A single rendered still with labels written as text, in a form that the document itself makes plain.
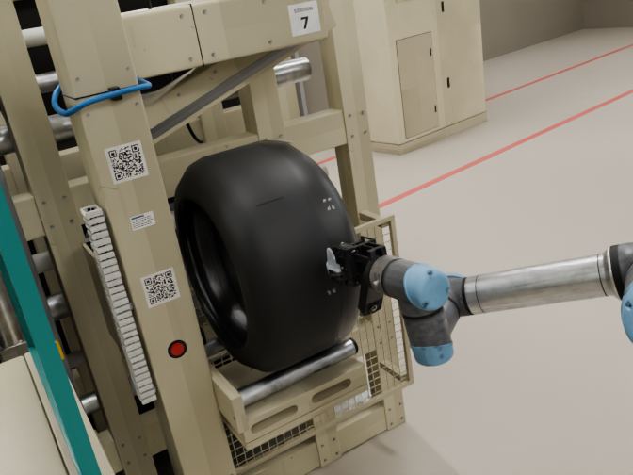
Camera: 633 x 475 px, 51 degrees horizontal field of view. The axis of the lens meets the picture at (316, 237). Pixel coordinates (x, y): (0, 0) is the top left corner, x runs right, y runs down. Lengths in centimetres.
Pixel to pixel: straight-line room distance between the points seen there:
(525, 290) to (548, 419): 172
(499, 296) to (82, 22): 94
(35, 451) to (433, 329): 66
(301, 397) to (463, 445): 125
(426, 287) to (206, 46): 90
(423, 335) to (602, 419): 183
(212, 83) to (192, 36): 21
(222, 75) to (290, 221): 62
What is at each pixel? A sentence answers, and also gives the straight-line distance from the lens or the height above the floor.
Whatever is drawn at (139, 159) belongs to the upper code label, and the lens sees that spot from 143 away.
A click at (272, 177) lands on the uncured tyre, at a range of 148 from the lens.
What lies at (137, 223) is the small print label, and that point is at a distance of 145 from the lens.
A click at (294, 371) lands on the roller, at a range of 166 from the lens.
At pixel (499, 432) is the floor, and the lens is 287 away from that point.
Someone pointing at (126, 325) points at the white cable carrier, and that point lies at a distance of 153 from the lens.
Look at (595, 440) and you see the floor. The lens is 286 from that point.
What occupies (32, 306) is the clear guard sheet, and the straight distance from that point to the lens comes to 67.
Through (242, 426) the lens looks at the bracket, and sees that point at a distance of 160.
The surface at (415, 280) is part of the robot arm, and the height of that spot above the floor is 130.
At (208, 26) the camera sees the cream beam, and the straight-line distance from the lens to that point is 174.
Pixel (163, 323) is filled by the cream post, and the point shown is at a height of 113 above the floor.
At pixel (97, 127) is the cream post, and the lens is 140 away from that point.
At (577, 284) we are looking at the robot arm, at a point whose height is 125.
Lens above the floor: 181
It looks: 22 degrees down
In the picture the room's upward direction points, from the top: 9 degrees counter-clockwise
